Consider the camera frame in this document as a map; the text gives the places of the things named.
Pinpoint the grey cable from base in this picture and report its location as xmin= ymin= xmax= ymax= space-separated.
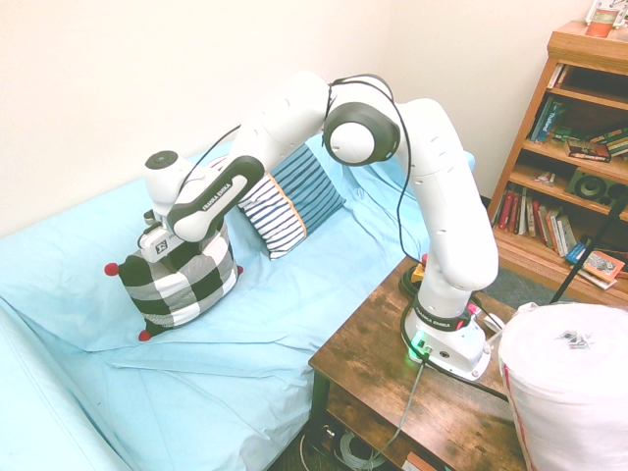
xmin=376 ymin=361 xmax=427 ymax=468

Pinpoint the coiled black cable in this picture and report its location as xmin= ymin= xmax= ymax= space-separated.
xmin=398 ymin=267 xmax=429 ymax=298

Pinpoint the blue Thailand book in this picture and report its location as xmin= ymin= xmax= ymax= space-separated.
xmin=528 ymin=96 xmax=556 ymax=144

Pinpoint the black white checkered pillow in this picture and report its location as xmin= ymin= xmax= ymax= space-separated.
xmin=103 ymin=221 xmax=245 ymax=342

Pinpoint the white clock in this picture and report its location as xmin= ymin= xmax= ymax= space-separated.
xmin=591 ymin=0 xmax=628 ymax=29

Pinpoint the olive green speaker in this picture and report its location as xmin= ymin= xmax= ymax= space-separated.
xmin=565 ymin=166 xmax=615 ymax=203

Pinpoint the black tripod stand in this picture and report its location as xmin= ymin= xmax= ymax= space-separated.
xmin=548 ymin=189 xmax=628 ymax=306

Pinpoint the brown wooden table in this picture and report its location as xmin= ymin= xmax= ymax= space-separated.
xmin=308 ymin=253 xmax=541 ymax=471

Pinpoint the stack of lying books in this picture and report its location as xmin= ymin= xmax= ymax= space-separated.
xmin=562 ymin=125 xmax=628 ymax=164

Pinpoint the sofa with light blue cover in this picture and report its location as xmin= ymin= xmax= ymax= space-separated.
xmin=0 ymin=141 xmax=478 ymax=471

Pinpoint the small blue book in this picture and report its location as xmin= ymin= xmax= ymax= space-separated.
xmin=563 ymin=239 xmax=592 ymax=265

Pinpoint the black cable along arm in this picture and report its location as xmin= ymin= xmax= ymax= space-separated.
xmin=184 ymin=73 xmax=428 ymax=260

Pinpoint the blue striped pillow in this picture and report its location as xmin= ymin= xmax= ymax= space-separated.
xmin=236 ymin=143 xmax=347 ymax=262

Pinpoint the row of upright books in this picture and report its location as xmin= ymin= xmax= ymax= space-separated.
xmin=493 ymin=184 xmax=581 ymax=257

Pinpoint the orange cover lying book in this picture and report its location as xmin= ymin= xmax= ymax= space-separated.
xmin=579 ymin=248 xmax=628 ymax=289

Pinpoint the wooden bookshelf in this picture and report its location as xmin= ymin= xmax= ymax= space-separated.
xmin=487 ymin=19 xmax=628 ymax=309

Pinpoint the grey coiled wire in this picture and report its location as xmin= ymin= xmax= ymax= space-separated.
xmin=337 ymin=429 xmax=390 ymax=470

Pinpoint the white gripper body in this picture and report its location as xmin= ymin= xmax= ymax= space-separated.
xmin=136 ymin=224 xmax=185 ymax=266

